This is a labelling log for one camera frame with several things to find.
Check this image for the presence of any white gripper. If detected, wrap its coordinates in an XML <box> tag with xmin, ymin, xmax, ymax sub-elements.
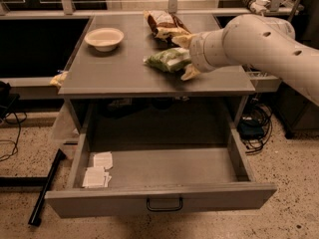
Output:
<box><xmin>171</xmin><ymin>29</ymin><xmax>231</xmax><ymax>81</ymax></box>

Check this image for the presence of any green jalapeno chip bag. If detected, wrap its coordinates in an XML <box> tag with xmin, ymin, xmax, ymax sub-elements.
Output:
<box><xmin>144</xmin><ymin>48</ymin><xmax>191</xmax><ymax>73</ymax></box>

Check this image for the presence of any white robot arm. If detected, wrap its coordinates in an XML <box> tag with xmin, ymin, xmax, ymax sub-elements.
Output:
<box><xmin>172</xmin><ymin>14</ymin><xmax>319</xmax><ymax>105</ymax></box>

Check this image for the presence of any brown chip bag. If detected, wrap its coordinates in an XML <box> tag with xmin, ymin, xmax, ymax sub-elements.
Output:
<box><xmin>144</xmin><ymin>10</ymin><xmax>190</xmax><ymax>42</ymax></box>

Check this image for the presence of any grey cabinet with counter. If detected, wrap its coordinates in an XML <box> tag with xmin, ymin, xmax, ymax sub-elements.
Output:
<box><xmin>59</xmin><ymin>14</ymin><xmax>255</xmax><ymax>133</ymax></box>

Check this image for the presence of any open grey drawer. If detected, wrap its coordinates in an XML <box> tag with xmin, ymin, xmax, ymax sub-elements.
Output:
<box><xmin>46</xmin><ymin>99</ymin><xmax>276</xmax><ymax>218</ymax></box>

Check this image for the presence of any white paper bowl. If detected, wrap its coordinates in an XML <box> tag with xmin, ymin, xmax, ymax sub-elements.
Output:
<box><xmin>85</xmin><ymin>28</ymin><xmax>125</xmax><ymax>52</ymax></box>

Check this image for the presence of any white power strip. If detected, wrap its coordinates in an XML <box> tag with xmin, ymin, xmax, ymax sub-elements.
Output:
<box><xmin>241</xmin><ymin>0</ymin><xmax>269</xmax><ymax>15</ymax></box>

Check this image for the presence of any yellow object beside cabinet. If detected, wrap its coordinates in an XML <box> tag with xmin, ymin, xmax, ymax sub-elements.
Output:
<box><xmin>50</xmin><ymin>72</ymin><xmax>68</xmax><ymax>88</ymax></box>

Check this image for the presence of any white paper packet upper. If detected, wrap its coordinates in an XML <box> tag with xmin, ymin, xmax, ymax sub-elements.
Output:
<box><xmin>93</xmin><ymin>151</ymin><xmax>113</xmax><ymax>169</ymax></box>

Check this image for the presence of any white paper packet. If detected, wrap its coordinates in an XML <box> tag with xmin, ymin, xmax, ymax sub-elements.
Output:
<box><xmin>93</xmin><ymin>151</ymin><xmax>113</xmax><ymax>169</ymax></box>
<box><xmin>82</xmin><ymin>167</ymin><xmax>112</xmax><ymax>188</ymax></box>

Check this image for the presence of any white paper packet lower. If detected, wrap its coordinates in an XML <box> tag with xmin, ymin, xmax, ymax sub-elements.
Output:
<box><xmin>82</xmin><ymin>167</ymin><xmax>112</xmax><ymax>188</ymax></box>

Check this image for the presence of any black floor bar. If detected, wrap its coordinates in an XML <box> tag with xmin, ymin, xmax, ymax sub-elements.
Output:
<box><xmin>28</xmin><ymin>149</ymin><xmax>66</xmax><ymax>226</ymax></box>

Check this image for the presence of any grey side bracket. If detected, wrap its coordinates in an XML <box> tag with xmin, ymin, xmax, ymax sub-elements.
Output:
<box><xmin>247</xmin><ymin>71</ymin><xmax>281</xmax><ymax>93</ymax></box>

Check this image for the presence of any black cable bundle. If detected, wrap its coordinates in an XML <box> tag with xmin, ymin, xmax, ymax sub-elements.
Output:
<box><xmin>237</xmin><ymin>103</ymin><xmax>274</xmax><ymax>155</ymax></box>

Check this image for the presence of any black drawer handle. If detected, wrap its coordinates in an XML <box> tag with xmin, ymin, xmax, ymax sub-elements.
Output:
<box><xmin>146</xmin><ymin>197</ymin><xmax>183</xmax><ymax>212</ymax></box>

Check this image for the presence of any black cables left floor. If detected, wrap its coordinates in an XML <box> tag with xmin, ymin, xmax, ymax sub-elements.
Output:
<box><xmin>0</xmin><ymin>80</ymin><xmax>28</xmax><ymax>163</ymax></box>

